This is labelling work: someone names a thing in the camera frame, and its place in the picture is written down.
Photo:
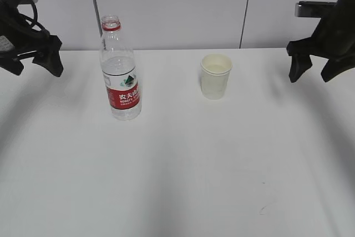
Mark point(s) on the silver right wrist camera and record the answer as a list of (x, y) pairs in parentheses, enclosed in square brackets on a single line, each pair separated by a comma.
[(313, 9)]

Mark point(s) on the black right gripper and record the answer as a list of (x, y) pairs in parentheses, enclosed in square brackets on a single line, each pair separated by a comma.
[(333, 39)]

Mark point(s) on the clear Nongfu Spring water bottle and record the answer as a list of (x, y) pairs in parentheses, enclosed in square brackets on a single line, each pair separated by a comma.
[(119, 71)]

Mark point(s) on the white paper cup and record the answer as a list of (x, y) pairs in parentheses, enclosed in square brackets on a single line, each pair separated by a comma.
[(215, 71)]

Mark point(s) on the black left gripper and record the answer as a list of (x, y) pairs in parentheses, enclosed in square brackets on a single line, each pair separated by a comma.
[(22, 35)]

